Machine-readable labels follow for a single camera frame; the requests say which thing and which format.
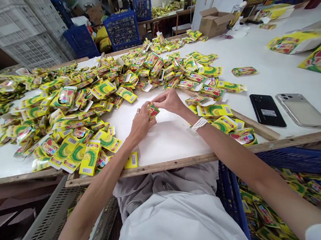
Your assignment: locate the person's left hand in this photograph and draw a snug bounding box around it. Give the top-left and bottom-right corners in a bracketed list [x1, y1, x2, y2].
[125, 100, 159, 143]

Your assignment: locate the person's right hand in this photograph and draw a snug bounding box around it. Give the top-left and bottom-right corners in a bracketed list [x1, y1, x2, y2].
[149, 87, 192, 122]

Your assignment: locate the small yellow candy box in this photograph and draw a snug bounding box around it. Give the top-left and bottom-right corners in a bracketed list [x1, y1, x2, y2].
[146, 102, 162, 122]

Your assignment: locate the pile of yellow cartons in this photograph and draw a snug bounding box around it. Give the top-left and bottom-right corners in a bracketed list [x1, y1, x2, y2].
[0, 22, 260, 186]

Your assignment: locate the blue plastic crate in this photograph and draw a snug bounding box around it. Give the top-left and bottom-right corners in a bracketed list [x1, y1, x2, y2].
[62, 23, 100, 62]
[102, 9, 142, 53]
[132, 0, 154, 23]
[215, 144, 321, 240]

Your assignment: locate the single shiny candy packet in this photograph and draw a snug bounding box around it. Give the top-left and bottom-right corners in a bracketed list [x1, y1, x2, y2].
[231, 65, 259, 78]

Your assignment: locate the table with yellow packets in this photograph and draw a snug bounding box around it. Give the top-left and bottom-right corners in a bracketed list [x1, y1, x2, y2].
[136, 0, 199, 36]

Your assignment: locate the open cardboard box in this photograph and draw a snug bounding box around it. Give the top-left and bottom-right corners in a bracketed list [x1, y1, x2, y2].
[196, 4, 237, 39]

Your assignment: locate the wooden slat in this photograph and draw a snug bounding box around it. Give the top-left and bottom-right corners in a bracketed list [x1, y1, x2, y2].
[180, 79, 281, 151]

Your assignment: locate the black smartphone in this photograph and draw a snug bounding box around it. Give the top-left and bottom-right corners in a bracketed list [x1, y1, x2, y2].
[249, 91, 288, 131]

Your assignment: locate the person's body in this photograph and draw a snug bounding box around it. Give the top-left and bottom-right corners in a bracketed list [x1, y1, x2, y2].
[97, 158, 254, 240]

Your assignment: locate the silver smartphone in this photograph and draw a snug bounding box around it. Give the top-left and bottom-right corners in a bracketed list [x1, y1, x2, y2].
[275, 89, 321, 133]

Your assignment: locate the stack of white crates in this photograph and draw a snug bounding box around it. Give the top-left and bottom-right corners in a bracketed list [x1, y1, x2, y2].
[0, 0, 78, 75]

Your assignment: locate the grey plastic crate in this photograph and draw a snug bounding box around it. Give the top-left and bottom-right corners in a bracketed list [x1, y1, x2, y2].
[0, 170, 125, 240]

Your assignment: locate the load of yellow packets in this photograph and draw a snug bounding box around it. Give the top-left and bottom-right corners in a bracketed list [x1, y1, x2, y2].
[236, 162, 321, 240]

